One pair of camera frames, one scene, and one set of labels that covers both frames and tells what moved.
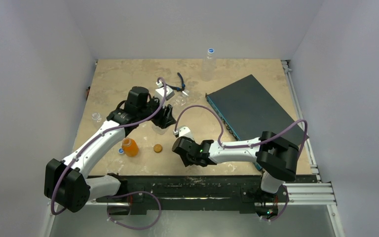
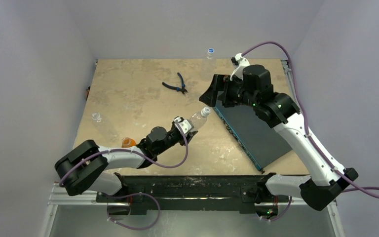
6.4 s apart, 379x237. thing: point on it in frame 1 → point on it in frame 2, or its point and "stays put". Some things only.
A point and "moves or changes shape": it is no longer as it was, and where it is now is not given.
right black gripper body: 181,147 → 224,90
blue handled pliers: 178,89 stays put
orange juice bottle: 130,147 stays put
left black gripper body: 160,120 → 175,138
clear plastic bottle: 209,65 stays put
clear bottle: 160,131 moves or changes shape
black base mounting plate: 137,192 stays put
